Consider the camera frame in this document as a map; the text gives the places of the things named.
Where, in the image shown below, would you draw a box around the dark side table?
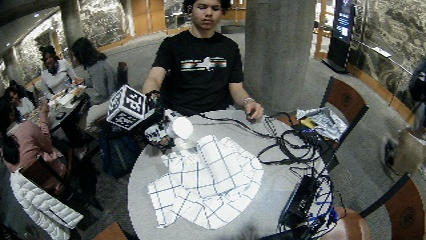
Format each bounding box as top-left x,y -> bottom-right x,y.
23,84 -> 93,138

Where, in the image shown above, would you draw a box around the blue cables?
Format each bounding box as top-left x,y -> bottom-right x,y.
303,169 -> 340,234

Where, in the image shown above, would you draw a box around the silver foil bag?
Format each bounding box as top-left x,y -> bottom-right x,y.
295,106 -> 350,142

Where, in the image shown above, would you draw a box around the black display kiosk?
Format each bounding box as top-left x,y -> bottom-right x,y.
320,0 -> 356,74

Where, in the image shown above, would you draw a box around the white marker cube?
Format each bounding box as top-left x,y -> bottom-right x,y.
105,84 -> 155,131

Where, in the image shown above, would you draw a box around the tangle of black cables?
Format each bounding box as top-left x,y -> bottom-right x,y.
196,112 -> 340,175

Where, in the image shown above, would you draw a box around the dark blue bag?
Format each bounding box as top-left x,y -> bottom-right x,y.
97,128 -> 145,179

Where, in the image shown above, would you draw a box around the dark wooden chair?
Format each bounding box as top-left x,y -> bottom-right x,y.
114,61 -> 130,88

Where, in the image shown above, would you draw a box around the black electronics box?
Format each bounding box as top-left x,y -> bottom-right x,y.
280,174 -> 319,229

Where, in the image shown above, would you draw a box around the brown wooden chair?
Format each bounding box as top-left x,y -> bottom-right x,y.
358,173 -> 426,240
319,76 -> 370,169

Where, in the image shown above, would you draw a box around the round wooden stool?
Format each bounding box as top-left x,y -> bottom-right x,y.
316,205 -> 372,240

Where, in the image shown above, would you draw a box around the grey concrete pillar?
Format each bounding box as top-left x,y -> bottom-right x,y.
242,0 -> 319,115

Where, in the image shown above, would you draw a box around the the person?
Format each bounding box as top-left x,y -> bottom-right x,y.
141,0 -> 266,122

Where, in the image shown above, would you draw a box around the white checked cloth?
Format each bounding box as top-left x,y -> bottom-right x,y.
146,134 -> 264,231

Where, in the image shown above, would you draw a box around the yellow small packet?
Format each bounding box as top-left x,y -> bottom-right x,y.
299,117 -> 319,130

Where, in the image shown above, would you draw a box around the white puffy jacket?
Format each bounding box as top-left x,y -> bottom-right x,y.
7,169 -> 85,240

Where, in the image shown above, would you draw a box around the white cup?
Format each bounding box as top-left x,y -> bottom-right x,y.
168,116 -> 195,150

